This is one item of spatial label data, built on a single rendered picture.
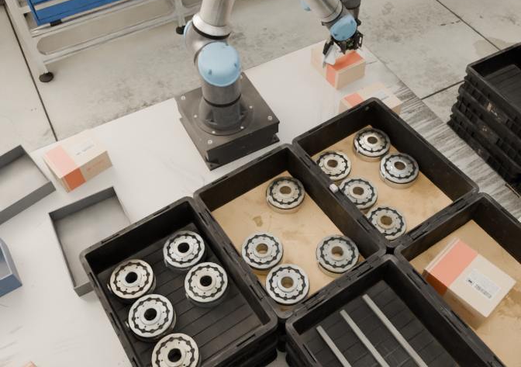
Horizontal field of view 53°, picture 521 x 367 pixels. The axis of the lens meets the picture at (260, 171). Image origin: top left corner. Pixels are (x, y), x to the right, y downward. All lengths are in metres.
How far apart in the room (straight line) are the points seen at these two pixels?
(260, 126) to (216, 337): 0.67
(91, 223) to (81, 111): 1.43
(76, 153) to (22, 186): 0.20
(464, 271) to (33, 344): 1.06
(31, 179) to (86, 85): 1.40
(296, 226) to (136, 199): 0.52
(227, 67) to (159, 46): 1.78
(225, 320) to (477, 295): 0.56
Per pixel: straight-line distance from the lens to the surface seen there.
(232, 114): 1.58
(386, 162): 1.48
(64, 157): 1.70
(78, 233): 1.61
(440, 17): 3.49
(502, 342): 1.33
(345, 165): 1.45
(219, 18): 1.55
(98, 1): 3.06
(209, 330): 1.26
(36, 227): 1.68
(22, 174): 1.81
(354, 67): 1.87
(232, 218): 1.39
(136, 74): 3.09
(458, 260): 1.30
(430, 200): 1.47
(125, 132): 1.81
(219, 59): 1.50
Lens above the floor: 2.00
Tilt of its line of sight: 53 degrees down
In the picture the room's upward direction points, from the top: 3 degrees counter-clockwise
